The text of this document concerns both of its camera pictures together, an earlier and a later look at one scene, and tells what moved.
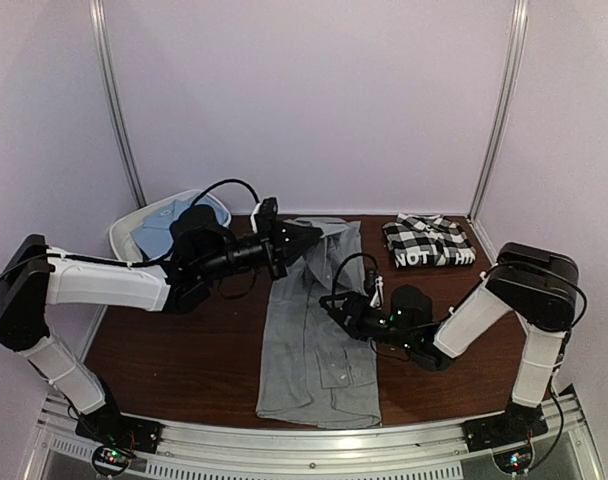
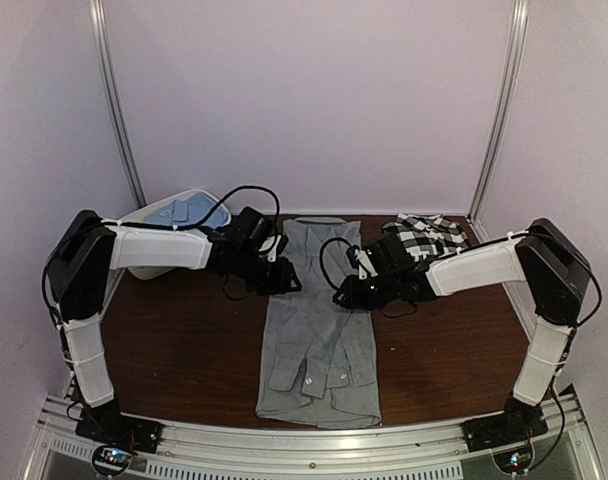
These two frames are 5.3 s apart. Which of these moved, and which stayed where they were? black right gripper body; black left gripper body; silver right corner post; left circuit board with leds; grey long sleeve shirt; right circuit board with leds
Moved: black right gripper body; black left gripper body
Stayed: silver right corner post; left circuit board with leds; right circuit board with leds; grey long sleeve shirt
